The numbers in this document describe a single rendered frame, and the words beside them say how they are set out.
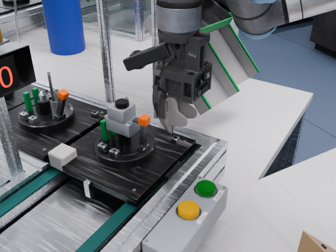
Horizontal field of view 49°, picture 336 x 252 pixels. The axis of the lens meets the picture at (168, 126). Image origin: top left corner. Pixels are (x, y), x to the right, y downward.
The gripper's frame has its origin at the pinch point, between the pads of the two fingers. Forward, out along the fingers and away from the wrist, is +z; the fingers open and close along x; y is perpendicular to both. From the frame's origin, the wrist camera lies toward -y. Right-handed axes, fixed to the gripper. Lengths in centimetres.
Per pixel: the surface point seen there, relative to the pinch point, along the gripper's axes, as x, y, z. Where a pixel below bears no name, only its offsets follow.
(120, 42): 80, -77, 21
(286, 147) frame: 70, 10, 43
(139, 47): 79, -65, 21
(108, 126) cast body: -2.1, -13.9, 3.8
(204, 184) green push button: -1.3, 9.4, 10.1
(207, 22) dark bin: 27.5, -6.1, -12.9
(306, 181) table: 25.1, 24.9, 21.3
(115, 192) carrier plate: -11.9, -4.8, 10.8
